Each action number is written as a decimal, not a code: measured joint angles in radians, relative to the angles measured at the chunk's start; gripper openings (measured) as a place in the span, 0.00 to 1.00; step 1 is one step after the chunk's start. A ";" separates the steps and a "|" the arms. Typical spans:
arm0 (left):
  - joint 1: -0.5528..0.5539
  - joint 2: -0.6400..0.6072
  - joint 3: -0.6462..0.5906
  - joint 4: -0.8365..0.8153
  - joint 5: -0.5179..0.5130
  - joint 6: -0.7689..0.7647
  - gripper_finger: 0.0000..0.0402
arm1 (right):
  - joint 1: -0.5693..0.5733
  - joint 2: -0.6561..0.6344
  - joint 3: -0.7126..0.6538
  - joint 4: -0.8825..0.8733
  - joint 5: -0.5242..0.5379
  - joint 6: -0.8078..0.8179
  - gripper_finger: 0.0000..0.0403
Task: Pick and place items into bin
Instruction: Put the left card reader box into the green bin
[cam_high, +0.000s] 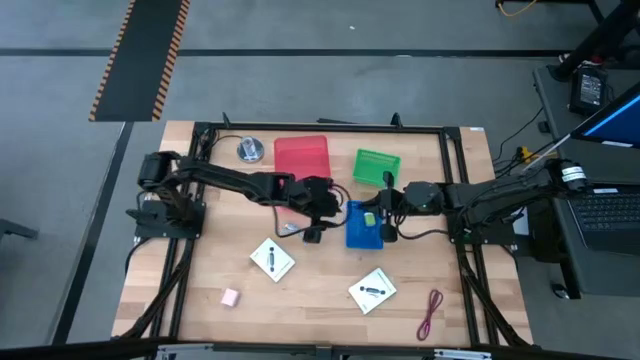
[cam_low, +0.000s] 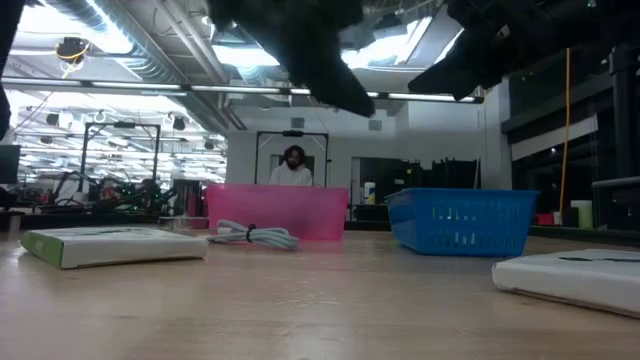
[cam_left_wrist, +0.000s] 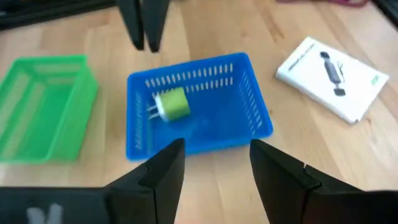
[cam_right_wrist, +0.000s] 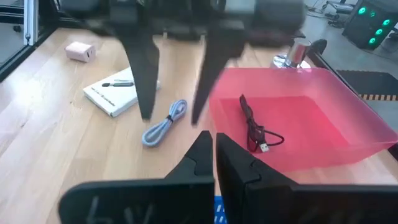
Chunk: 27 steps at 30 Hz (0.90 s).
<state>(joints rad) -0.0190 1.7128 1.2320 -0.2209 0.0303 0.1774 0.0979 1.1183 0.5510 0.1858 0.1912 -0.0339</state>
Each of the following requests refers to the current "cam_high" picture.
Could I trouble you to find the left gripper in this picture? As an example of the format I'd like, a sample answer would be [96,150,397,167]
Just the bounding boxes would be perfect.
[293,175,344,221]

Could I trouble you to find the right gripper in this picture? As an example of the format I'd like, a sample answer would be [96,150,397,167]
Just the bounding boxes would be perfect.
[360,171,409,225]

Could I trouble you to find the white product box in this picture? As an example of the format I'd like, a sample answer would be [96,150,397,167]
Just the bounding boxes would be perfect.
[347,267,398,316]
[249,237,297,284]

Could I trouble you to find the green plastic bin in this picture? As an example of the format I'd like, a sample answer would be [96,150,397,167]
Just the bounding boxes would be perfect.
[352,148,403,189]

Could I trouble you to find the blue plastic bin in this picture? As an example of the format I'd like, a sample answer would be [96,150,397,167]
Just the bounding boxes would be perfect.
[345,200,385,250]

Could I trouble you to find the translucent red plastic bin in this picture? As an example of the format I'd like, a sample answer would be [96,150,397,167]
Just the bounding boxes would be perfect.
[273,134,333,214]

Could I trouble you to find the silver round stand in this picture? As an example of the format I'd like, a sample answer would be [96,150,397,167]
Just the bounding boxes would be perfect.
[236,135,266,164]

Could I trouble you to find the dark grey side desk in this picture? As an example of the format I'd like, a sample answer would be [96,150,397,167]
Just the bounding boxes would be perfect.
[532,64,640,301]

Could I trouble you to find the black laptop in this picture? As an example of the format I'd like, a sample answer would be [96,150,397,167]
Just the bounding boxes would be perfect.
[567,182,640,256]

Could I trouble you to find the black yellow hazard floor strip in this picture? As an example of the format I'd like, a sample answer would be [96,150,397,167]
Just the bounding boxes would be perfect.
[88,0,192,123]

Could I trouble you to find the black power adapter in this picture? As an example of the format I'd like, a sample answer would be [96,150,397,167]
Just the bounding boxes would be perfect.
[568,67,610,117]

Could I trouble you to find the computer monitor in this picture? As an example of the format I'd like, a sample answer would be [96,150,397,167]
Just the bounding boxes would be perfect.
[569,82,640,150]

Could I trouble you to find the black stand leg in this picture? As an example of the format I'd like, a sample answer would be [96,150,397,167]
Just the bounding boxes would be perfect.
[549,0,640,82]

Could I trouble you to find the grey chair leg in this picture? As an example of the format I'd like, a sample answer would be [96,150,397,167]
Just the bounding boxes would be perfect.
[0,218,39,241]

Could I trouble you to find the black aluminium table frame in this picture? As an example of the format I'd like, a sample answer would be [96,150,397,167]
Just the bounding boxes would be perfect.
[112,112,534,351]

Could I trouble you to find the yellow cable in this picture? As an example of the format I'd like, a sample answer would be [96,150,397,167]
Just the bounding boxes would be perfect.
[497,0,539,18]

